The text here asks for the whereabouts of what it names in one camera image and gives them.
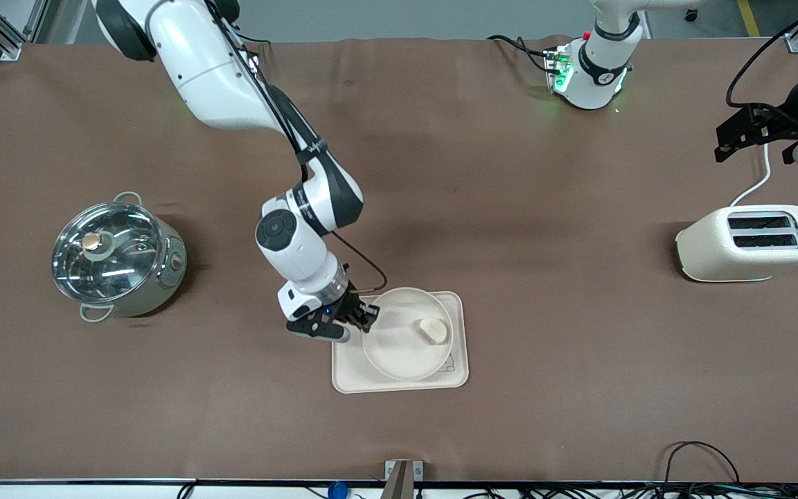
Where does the cream two-slot toaster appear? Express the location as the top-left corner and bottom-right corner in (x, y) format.
(675, 204), (798, 283)

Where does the black looped cable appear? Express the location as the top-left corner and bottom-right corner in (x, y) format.
(660, 441), (741, 494)

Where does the cream round plate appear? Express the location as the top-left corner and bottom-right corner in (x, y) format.
(361, 287), (454, 382)

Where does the small pale bun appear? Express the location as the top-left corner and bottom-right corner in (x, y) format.
(418, 318), (450, 346)

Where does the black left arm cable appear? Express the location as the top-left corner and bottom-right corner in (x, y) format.
(726, 0), (798, 110)

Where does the cream rabbit print tray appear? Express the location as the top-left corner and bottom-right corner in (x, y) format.
(332, 291), (470, 395)

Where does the white toaster power cable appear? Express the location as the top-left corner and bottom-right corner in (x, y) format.
(729, 142), (773, 208)

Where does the glass pot lid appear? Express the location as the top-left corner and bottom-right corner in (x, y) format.
(51, 202), (164, 304)

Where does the black left base cable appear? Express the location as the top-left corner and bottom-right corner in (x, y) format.
(487, 34), (555, 74)

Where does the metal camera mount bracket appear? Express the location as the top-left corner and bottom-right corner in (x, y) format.
(384, 459), (424, 499)

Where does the pale green electric pot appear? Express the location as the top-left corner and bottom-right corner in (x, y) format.
(51, 192), (188, 324)

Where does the brown table mat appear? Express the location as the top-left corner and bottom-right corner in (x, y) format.
(0, 36), (798, 484)

